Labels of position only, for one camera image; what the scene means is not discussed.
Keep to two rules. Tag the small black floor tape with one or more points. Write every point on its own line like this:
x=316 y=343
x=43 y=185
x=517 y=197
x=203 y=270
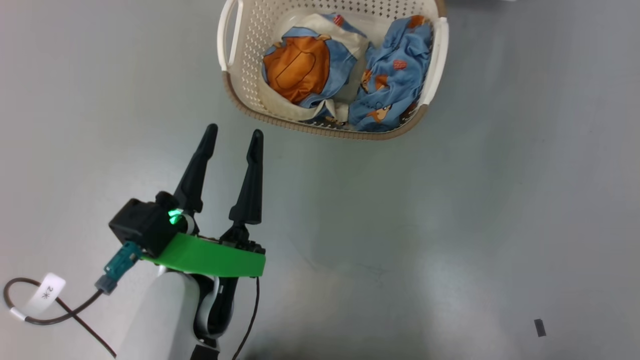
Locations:
x=540 y=328

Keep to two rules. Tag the cream plastic laundry basket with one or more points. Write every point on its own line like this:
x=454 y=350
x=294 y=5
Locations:
x=247 y=55

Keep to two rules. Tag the orange blue cream garment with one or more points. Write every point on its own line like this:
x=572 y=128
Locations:
x=300 y=70

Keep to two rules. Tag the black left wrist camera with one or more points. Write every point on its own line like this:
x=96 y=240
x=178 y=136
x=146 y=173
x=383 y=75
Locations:
x=142 y=225

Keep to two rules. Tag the blue bear print garment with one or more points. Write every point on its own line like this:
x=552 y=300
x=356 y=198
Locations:
x=395 y=87

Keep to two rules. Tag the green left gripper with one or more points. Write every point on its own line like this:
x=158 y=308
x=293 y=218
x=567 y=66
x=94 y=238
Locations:
x=210 y=260

